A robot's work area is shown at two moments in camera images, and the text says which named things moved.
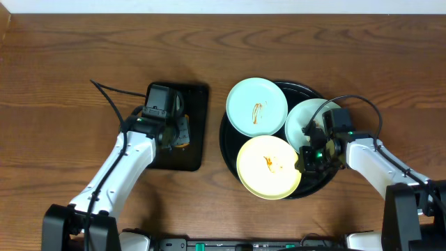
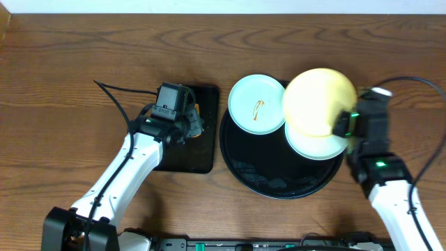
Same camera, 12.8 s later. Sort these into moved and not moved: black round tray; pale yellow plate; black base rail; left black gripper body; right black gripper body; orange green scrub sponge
Moved: black round tray; pale yellow plate; right black gripper body; orange green scrub sponge
Not moved: left black gripper body; black base rail
